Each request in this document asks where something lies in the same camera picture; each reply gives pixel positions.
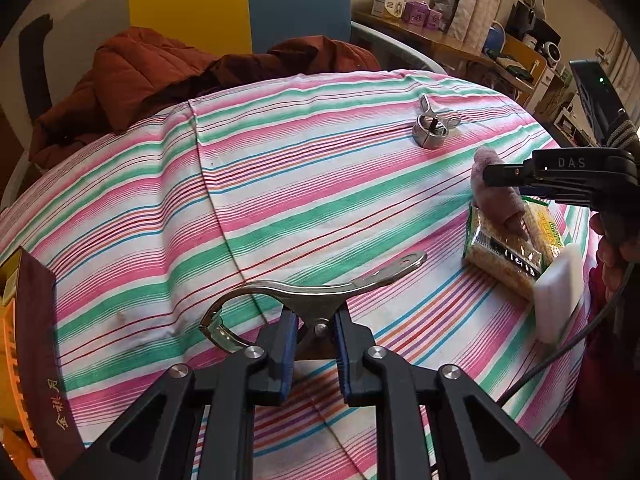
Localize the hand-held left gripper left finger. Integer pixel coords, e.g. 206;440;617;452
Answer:
57;307;301;480

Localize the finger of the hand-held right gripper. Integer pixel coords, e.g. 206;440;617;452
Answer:
520;185;598;208
482;149;638;197

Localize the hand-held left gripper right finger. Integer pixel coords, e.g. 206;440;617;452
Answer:
334;308;571;480

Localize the pink plush toy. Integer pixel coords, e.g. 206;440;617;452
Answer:
470;146;532;241

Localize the gold metal tin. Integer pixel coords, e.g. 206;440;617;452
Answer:
0;247;86;480

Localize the orange plastic basket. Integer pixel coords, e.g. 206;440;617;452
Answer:
0;310;41;448

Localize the person's right forearm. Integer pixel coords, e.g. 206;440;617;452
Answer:
575;267;640;411

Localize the striped cloth desktop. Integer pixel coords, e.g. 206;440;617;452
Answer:
0;69;593;480

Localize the person's right hand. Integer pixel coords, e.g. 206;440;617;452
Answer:
589;210;640;306

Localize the yellow cabinet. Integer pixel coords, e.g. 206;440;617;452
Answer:
502;35;548;86

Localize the yellow noodle packet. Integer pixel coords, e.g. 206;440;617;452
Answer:
462;195;566;301

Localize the white foam block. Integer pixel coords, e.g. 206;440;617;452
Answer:
532;242;585;348

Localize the black appliance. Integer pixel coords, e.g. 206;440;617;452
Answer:
510;0;561;56

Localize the blue water jug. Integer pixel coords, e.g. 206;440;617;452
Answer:
487;21;507;56

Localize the wooden shelf desk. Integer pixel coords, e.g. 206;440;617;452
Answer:
352;10;566;111

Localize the red-brown padded jacket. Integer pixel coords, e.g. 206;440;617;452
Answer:
29;27;378;171

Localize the grey yellow blue chair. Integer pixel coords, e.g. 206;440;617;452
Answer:
0;0;446;126

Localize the black rolled mat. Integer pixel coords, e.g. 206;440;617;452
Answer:
20;15;53;121

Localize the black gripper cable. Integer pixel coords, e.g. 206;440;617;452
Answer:
497;260;633;406

